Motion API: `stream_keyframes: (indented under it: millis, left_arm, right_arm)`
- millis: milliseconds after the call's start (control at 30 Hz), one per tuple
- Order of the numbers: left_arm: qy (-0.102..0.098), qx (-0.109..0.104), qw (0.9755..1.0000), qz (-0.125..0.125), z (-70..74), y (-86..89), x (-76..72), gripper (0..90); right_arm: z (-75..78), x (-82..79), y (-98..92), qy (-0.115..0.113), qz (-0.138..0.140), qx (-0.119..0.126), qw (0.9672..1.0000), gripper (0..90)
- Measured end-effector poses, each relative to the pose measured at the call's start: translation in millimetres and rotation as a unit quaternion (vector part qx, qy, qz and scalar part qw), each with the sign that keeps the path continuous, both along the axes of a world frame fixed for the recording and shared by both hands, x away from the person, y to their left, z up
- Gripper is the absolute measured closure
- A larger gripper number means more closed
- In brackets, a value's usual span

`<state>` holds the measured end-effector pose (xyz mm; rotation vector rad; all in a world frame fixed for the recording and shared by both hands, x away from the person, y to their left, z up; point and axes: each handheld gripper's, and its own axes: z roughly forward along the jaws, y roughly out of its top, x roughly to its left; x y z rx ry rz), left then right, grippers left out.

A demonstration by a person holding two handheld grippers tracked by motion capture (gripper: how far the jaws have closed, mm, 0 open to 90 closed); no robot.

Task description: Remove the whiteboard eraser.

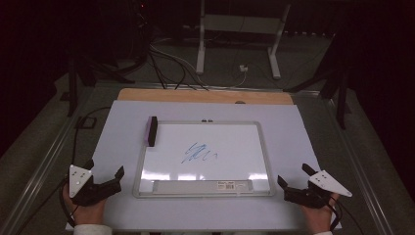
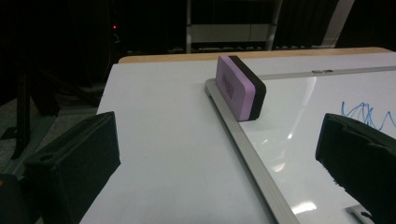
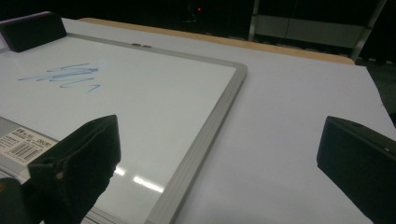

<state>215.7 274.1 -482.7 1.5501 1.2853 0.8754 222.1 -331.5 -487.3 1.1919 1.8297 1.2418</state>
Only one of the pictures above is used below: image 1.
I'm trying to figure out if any black tripod stand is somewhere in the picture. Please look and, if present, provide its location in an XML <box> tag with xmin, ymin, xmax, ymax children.
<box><xmin>283</xmin><ymin>30</ymin><xmax>353</xmax><ymax>131</ymax></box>
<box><xmin>59</xmin><ymin>48</ymin><xmax>99</xmax><ymax>118</ymax></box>

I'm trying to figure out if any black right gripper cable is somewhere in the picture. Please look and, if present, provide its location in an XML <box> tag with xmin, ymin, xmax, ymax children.
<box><xmin>327</xmin><ymin>195</ymin><xmax>365</xmax><ymax>235</ymax></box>

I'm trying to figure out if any person's right hand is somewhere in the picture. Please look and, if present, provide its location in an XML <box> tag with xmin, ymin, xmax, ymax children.
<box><xmin>300</xmin><ymin>193</ymin><xmax>341</xmax><ymax>235</ymax></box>

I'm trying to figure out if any bundle of black cables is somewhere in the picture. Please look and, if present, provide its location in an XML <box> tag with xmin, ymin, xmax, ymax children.
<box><xmin>82</xmin><ymin>1</ymin><xmax>209</xmax><ymax>92</ymax></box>

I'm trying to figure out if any black square floor plate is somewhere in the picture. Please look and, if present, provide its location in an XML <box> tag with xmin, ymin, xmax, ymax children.
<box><xmin>74</xmin><ymin>116</ymin><xmax>98</xmax><ymax>130</ymax></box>

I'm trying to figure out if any dark power strip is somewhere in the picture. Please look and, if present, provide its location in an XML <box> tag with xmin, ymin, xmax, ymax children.
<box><xmin>283</xmin><ymin>29</ymin><xmax>338</xmax><ymax>38</ymax></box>

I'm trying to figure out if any white metal stand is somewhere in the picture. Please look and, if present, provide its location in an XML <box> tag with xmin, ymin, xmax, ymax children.
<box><xmin>195</xmin><ymin>0</ymin><xmax>292</xmax><ymax>81</ymax></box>

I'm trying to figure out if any aluminium frame rail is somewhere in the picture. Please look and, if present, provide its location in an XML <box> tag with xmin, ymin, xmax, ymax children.
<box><xmin>321</xmin><ymin>96</ymin><xmax>394</xmax><ymax>235</ymax></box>
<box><xmin>94</xmin><ymin>80</ymin><xmax>324</xmax><ymax>96</ymax></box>
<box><xmin>0</xmin><ymin>85</ymin><xmax>96</xmax><ymax>235</ymax></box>

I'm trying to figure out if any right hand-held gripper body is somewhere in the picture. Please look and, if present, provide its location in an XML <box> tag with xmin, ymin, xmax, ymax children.
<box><xmin>283</xmin><ymin>169</ymin><xmax>353</xmax><ymax>210</ymax></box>

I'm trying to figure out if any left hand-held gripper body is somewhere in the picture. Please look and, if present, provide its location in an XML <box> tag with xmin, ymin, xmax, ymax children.
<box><xmin>68</xmin><ymin>164</ymin><xmax>123</xmax><ymax>208</ymax></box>

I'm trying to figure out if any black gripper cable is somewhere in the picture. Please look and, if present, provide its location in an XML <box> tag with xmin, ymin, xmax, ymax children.
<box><xmin>327</xmin><ymin>195</ymin><xmax>365</xmax><ymax>235</ymax></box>
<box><xmin>58</xmin><ymin>106</ymin><xmax>113</xmax><ymax>229</ymax></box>

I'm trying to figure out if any person's left hand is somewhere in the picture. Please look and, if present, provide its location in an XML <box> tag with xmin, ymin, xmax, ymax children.
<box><xmin>62</xmin><ymin>185</ymin><xmax>108</xmax><ymax>227</ymax></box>

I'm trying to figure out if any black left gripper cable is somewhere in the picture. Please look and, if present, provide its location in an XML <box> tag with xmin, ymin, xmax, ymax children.
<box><xmin>58</xmin><ymin>106</ymin><xmax>113</xmax><ymax>229</ymax></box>

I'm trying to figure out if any purple and black eraser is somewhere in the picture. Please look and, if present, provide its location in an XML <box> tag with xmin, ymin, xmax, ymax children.
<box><xmin>144</xmin><ymin>116</ymin><xmax>160</xmax><ymax>148</ymax></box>

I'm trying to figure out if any large white table sheet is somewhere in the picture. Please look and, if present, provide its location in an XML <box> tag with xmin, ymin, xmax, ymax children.
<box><xmin>65</xmin><ymin>99</ymin><xmax>343</xmax><ymax>233</ymax></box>

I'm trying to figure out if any silver framed whiteboard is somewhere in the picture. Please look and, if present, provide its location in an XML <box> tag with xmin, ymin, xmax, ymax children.
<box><xmin>131</xmin><ymin>119</ymin><xmax>276</xmax><ymax>200</ymax></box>

